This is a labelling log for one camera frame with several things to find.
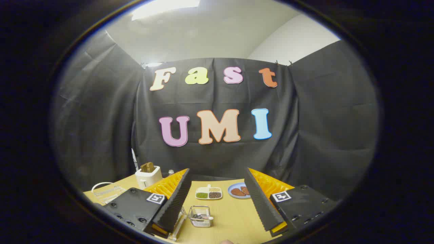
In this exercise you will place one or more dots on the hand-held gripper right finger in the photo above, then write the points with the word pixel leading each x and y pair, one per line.
pixel 259 200

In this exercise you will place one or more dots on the brown cookie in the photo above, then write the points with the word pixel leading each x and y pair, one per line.
pixel 238 192
pixel 244 189

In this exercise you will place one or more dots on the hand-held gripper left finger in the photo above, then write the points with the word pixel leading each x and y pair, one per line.
pixel 176 200

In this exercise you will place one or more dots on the black backdrop cloth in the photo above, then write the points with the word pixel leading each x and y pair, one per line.
pixel 217 98

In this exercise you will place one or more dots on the brown bread slice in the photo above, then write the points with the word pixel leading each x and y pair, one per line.
pixel 147 167

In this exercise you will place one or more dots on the white plate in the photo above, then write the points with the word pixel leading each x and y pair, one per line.
pixel 101 183

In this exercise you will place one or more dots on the clear acrylic stand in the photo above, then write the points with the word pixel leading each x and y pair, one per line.
pixel 179 225

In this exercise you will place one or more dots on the spoon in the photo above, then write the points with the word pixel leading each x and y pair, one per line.
pixel 203 216

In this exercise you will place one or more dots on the white toaster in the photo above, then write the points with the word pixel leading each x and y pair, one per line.
pixel 151 178

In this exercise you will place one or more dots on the white divided dish with beans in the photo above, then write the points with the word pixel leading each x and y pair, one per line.
pixel 208 193

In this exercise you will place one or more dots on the blue plate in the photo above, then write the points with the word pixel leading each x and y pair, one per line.
pixel 234 188

